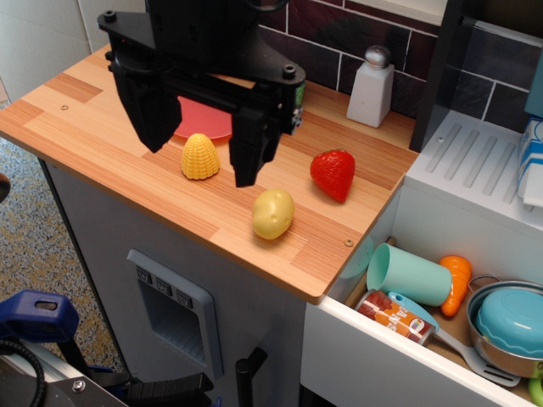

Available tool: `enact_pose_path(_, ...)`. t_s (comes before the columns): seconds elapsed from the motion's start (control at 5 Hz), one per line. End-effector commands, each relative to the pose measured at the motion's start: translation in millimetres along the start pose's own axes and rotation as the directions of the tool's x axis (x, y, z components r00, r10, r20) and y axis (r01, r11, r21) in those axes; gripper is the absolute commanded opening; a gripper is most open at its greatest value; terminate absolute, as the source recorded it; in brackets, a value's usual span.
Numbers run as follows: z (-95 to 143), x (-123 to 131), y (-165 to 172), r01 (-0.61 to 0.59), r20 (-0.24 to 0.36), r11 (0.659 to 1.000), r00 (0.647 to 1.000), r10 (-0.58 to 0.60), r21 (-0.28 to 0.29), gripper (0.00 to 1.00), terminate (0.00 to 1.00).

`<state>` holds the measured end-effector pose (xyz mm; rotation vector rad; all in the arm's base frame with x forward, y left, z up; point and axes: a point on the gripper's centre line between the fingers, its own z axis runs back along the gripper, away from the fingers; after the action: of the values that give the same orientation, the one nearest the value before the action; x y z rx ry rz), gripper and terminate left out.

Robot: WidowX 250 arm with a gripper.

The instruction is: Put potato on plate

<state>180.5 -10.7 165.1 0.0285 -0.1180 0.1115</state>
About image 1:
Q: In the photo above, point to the yellow toy potato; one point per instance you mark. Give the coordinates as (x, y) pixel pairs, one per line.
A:
(272, 213)

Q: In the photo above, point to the blue clamp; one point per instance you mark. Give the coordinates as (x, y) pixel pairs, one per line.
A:
(38, 317)

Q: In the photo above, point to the blue plastic bowl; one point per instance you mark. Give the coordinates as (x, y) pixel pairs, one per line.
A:
(511, 319)

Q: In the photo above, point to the red toy strawberry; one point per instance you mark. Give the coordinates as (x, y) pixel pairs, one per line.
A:
(333, 171)

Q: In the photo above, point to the orange toy carrot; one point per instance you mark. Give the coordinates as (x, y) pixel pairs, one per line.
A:
(461, 273)

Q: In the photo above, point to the white toy milk carton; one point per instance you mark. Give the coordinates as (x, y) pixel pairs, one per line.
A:
(530, 163)

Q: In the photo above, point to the red plastic plate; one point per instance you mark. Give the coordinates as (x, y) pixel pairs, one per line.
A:
(200, 118)

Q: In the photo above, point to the grey ice dispenser panel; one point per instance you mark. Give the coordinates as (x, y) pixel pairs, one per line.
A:
(181, 314)

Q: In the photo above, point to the yellow toy corn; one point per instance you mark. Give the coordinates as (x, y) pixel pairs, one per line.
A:
(200, 159)

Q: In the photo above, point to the black fridge door handle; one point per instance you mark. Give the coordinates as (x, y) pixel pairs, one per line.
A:
(246, 369)

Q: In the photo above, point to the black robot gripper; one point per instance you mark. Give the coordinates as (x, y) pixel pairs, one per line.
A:
(184, 48)

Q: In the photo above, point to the white salt shaker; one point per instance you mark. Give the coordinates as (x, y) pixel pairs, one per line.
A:
(370, 99)

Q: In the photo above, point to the orange toy food can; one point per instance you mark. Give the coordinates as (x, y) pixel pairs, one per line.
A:
(379, 307)

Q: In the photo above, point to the silver metal pot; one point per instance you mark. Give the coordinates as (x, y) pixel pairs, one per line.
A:
(512, 363)

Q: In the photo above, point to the grey plastic spatula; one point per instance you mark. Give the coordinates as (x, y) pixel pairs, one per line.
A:
(474, 361)

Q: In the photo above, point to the teal plastic cup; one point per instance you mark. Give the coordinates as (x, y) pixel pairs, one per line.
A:
(394, 270)

